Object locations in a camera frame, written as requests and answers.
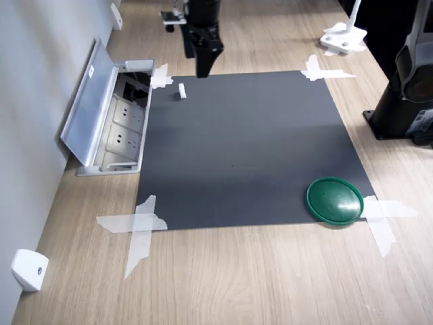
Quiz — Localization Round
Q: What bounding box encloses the small white plastic terminal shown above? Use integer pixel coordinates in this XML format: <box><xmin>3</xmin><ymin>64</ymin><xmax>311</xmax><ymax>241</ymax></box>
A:
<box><xmin>173</xmin><ymin>83</ymin><xmax>188</xmax><ymax>102</ymax></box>

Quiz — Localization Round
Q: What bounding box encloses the round green lid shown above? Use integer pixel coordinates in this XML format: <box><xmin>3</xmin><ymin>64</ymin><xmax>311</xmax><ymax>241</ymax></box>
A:
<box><xmin>306</xmin><ymin>175</ymin><xmax>365</xmax><ymax>227</ymax></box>

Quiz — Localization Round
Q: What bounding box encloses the white tape strip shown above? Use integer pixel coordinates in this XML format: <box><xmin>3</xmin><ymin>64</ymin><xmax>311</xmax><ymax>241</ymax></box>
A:
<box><xmin>305</xmin><ymin>54</ymin><xmax>321</xmax><ymax>82</ymax></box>
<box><xmin>363</xmin><ymin>198</ymin><xmax>396</xmax><ymax>258</ymax></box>
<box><xmin>96</xmin><ymin>213</ymin><xmax>168</xmax><ymax>234</ymax></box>
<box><xmin>124</xmin><ymin>194</ymin><xmax>158</xmax><ymax>280</ymax></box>
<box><xmin>150</xmin><ymin>74</ymin><xmax>175</xmax><ymax>90</ymax></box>
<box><xmin>300</xmin><ymin>69</ymin><xmax>357</xmax><ymax>82</ymax></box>
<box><xmin>361</xmin><ymin>199</ymin><xmax>419</xmax><ymax>219</ymax></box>
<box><xmin>154</xmin><ymin>63</ymin><xmax>169</xmax><ymax>89</ymax></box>

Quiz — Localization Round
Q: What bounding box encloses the dark grey mat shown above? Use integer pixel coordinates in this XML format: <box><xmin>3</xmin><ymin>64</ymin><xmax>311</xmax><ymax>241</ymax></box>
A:
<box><xmin>135</xmin><ymin>70</ymin><xmax>377</xmax><ymax>232</ymax></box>

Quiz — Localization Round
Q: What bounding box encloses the grey partition panel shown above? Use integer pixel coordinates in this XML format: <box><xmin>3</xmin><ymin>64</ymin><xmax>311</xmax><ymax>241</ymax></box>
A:
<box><xmin>0</xmin><ymin>0</ymin><xmax>115</xmax><ymax>325</ymax></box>

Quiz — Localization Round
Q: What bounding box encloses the small camera with circuit board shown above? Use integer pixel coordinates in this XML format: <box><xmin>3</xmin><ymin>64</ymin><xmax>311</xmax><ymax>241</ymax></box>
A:
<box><xmin>160</xmin><ymin>9</ymin><xmax>188</xmax><ymax>33</ymax></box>

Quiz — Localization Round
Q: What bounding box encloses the white partition foot bracket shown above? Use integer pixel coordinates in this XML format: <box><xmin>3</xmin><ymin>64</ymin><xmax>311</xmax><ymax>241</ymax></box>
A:
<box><xmin>110</xmin><ymin>2</ymin><xmax>123</xmax><ymax>31</ymax></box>
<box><xmin>9</xmin><ymin>249</ymin><xmax>50</xmax><ymax>293</ymax></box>

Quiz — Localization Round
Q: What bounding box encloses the silver cable duct socket box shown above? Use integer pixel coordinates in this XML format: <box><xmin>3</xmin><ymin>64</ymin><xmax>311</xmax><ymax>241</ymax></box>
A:
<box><xmin>76</xmin><ymin>59</ymin><xmax>156</xmax><ymax>177</ymax></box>

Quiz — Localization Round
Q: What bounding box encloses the silver hinged duct lid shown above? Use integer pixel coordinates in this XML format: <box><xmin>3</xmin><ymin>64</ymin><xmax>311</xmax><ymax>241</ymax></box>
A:
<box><xmin>60</xmin><ymin>37</ymin><xmax>119</xmax><ymax>167</ymax></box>

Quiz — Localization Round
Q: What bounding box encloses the white taped stand bracket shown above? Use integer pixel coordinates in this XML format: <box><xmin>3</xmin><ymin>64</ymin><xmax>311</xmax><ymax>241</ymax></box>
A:
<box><xmin>320</xmin><ymin>0</ymin><xmax>368</xmax><ymax>57</ymax></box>

